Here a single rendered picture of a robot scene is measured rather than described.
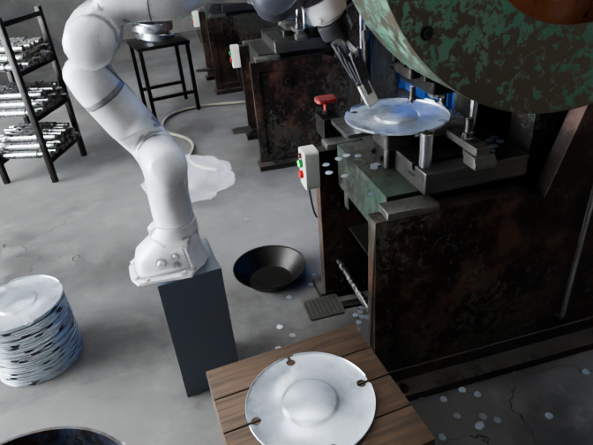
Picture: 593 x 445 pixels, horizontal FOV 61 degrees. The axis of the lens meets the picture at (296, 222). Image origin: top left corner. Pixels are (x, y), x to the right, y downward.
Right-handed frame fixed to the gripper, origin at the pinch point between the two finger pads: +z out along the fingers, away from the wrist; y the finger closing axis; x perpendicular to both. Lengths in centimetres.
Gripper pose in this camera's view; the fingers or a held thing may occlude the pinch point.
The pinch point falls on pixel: (367, 92)
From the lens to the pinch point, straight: 129.7
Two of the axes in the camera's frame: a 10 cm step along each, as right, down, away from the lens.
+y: 3.0, 4.7, -8.3
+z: 4.8, 6.7, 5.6
